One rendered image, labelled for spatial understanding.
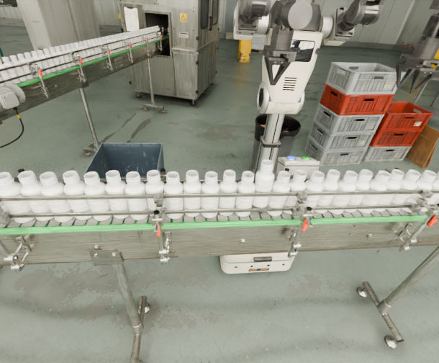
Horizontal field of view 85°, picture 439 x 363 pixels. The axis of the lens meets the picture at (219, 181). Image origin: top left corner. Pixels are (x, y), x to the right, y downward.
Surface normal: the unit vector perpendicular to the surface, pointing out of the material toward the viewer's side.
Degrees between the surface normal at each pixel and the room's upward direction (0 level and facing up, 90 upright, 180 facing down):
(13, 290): 0
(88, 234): 90
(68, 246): 90
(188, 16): 90
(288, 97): 90
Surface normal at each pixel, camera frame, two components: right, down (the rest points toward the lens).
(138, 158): 0.11, 0.62
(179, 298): 0.07, -0.79
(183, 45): -0.21, 0.59
